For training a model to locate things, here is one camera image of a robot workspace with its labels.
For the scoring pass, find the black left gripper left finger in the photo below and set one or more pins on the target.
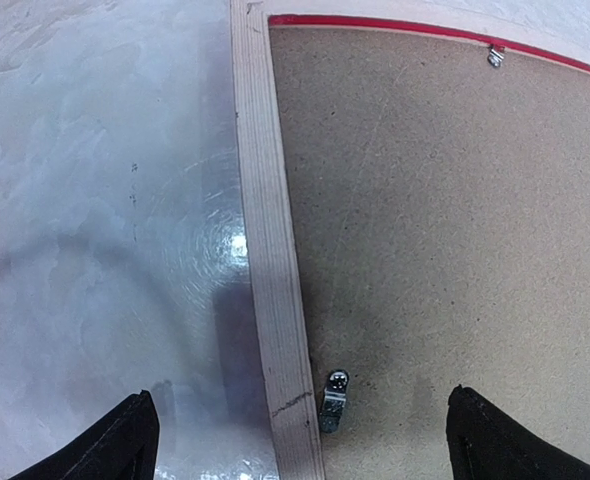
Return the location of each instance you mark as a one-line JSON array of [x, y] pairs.
[[123, 444]]

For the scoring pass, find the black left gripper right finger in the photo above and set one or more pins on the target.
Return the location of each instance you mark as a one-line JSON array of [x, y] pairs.
[[486, 443]]

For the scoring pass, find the red wooden picture frame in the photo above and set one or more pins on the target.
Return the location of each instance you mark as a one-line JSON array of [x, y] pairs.
[[302, 413]]

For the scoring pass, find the brown frame backing board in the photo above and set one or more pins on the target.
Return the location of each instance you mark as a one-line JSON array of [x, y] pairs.
[[441, 211]]

